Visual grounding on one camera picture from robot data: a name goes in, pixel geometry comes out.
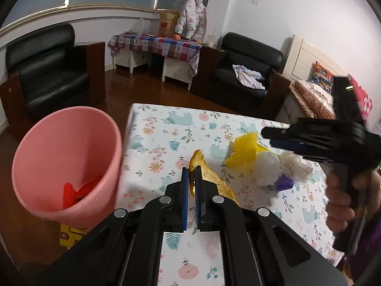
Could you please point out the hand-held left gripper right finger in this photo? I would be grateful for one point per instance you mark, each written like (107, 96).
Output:
(198, 202)

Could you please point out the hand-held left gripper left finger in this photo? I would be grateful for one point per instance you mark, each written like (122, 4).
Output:
(184, 199)

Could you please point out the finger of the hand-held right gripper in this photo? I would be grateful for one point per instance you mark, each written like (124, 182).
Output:
(276, 131)
(285, 145)

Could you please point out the clear bubble wrap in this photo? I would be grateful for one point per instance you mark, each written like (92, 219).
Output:
(297, 169)

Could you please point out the white foam lump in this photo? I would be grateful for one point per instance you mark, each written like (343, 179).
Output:
(265, 166)

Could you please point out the purple wrapper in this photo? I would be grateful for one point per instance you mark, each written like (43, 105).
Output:
(284, 183)

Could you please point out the yellow spiky plastic mat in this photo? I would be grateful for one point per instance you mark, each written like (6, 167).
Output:
(244, 152)

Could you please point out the red spiky plastic mat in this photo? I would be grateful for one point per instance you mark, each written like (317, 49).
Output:
(83, 190)

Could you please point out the pink plastic basin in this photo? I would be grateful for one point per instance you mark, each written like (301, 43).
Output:
(59, 143)

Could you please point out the person's right forearm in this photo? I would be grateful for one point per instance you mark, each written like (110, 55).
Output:
(372, 244)

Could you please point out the person's right hand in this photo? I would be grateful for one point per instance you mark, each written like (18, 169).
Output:
(339, 208)

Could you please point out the brown dotted rolled quilt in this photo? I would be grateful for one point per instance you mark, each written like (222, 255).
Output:
(318, 104)

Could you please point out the pink pillow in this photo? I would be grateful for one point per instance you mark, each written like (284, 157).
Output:
(364, 104)

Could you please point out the colourful patterned pillow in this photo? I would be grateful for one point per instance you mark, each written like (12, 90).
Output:
(323, 76)

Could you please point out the crumpled patterned cloth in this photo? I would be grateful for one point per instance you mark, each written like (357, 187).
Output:
(247, 76)

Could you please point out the floral bear print tablecloth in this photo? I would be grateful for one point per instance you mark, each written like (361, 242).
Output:
(178, 131)

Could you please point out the black leather armchair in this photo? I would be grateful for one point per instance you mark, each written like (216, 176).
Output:
(226, 79)
(50, 74)

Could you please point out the cream bed headboard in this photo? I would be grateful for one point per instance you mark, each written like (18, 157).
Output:
(300, 59)

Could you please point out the plastic cup with straw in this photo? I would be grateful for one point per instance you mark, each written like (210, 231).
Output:
(210, 41)

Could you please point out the white side table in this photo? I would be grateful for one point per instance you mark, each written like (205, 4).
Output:
(175, 70)

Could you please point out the yellow cardboard box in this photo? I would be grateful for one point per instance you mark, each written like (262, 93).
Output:
(71, 235)

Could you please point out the floral puffer jacket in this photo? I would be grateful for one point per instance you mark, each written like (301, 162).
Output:
(192, 12)

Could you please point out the checkered tablecloth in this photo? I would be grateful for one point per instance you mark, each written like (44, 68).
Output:
(154, 43)

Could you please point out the brown paper bag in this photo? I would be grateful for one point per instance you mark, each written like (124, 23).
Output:
(168, 25)

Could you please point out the clear plastic bag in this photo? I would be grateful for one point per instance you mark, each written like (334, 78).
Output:
(142, 26)

